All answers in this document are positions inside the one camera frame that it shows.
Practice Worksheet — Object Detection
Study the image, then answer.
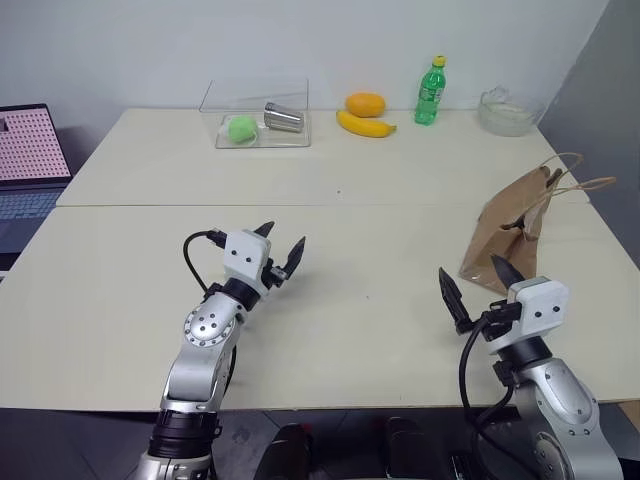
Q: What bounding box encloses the clear plastic box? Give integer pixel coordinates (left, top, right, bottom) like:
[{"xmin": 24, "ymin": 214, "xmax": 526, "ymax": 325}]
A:
[{"xmin": 199, "ymin": 75, "xmax": 313, "ymax": 150}]

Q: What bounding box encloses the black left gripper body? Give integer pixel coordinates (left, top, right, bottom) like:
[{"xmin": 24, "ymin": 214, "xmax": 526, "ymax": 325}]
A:
[{"xmin": 259, "ymin": 256, "xmax": 294, "ymax": 301}]

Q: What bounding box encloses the orange fruit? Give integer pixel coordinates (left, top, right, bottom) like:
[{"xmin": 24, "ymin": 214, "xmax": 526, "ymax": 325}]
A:
[{"xmin": 345, "ymin": 91, "xmax": 387, "ymax": 119}]

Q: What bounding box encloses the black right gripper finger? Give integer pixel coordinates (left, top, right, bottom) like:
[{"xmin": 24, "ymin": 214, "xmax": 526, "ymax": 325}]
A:
[
  {"xmin": 437, "ymin": 266, "xmax": 475, "ymax": 335},
  {"xmin": 489, "ymin": 253, "xmax": 525, "ymax": 292}
]

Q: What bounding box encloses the open laptop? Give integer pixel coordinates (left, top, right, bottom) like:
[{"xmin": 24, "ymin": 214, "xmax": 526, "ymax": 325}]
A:
[{"xmin": 0, "ymin": 103, "xmax": 74, "ymax": 274}]

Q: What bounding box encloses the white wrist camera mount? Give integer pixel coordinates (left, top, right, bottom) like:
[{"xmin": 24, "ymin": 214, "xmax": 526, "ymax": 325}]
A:
[
  {"xmin": 221, "ymin": 229, "xmax": 274, "ymax": 294},
  {"xmin": 506, "ymin": 275, "xmax": 571, "ymax": 347}
]

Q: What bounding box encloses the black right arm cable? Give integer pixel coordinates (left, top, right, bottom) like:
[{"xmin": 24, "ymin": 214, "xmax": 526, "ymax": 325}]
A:
[{"xmin": 459, "ymin": 310, "xmax": 521, "ymax": 454}]

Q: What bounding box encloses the green plastic soda bottle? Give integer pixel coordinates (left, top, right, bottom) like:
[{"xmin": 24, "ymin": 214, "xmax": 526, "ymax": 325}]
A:
[{"xmin": 413, "ymin": 54, "xmax": 448, "ymax": 126}]

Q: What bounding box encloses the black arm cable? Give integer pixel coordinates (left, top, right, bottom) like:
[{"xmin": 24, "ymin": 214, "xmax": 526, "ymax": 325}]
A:
[
  {"xmin": 182, "ymin": 228, "xmax": 229, "ymax": 294},
  {"xmin": 459, "ymin": 310, "xmax": 521, "ymax": 454}
]

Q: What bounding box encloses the brown paper bag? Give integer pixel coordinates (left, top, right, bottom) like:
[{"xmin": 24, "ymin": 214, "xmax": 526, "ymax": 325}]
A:
[{"xmin": 458, "ymin": 152, "xmax": 618, "ymax": 296}]

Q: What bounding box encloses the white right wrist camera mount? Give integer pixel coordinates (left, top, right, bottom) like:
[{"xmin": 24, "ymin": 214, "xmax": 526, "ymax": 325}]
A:
[{"xmin": 506, "ymin": 275, "xmax": 571, "ymax": 347}]

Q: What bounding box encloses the yellow banana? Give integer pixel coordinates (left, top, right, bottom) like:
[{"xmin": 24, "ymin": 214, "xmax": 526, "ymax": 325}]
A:
[{"xmin": 335, "ymin": 109, "xmax": 399, "ymax": 139}]

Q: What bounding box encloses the shiny metal cup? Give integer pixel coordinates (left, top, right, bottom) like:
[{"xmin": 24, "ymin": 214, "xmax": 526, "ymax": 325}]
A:
[{"xmin": 263, "ymin": 101, "xmax": 306, "ymax": 134}]

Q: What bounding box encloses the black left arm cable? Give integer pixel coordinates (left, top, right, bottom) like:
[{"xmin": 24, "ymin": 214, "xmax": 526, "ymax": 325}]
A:
[{"xmin": 182, "ymin": 228, "xmax": 229, "ymax": 294}]

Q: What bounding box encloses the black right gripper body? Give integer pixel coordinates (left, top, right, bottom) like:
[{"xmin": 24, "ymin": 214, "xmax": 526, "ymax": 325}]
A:
[{"xmin": 474, "ymin": 296, "xmax": 523, "ymax": 344}]

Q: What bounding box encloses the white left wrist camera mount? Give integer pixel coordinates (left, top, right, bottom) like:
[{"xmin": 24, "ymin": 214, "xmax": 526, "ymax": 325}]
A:
[{"xmin": 221, "ymin": 229, "xmax": 274, "ymax": 294}]

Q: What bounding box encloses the green ball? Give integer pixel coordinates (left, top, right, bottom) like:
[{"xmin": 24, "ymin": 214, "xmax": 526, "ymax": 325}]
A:
[{"xmin": 226, "ymin": 115, "xmax": 260, "ymax": 147}]

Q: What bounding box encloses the clear glass bowl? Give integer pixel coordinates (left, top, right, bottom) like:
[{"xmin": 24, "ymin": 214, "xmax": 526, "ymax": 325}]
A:
[{"xmin": 477, "ymin": 85, "xmax": 535, "ymax": 137}]

